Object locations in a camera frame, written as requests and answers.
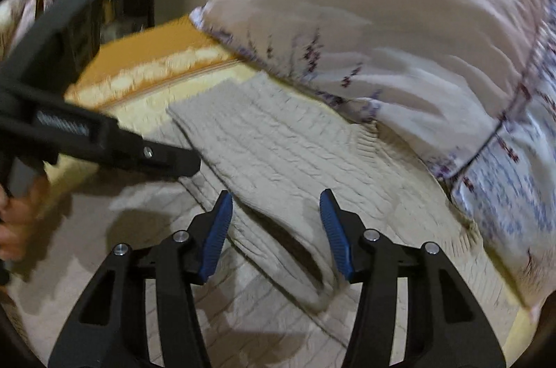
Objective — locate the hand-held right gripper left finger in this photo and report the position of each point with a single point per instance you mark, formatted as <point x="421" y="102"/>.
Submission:
<point x="215" y="237"/>

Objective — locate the pink floral cloth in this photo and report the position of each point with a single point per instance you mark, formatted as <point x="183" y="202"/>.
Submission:
<point x="26" y="12"/>

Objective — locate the pale blue tree print pillow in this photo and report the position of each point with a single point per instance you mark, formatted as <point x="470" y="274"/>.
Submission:
<point x="512" y="198"/>

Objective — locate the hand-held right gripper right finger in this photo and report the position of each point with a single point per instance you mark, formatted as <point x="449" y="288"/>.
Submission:
<point x="336" y="237"/>

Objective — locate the pink floral pillow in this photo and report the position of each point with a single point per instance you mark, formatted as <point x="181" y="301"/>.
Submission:
<point x="347" y="25"/>

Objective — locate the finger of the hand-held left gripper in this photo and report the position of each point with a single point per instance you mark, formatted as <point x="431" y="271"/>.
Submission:
<point x="165" y="161"/>

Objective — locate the yellow patterned bed sheet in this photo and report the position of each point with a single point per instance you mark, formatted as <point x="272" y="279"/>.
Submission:
<point x="143" y="98"/>

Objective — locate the person's left hand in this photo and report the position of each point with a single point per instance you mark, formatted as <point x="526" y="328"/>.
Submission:
<point x="17" y="220"/>

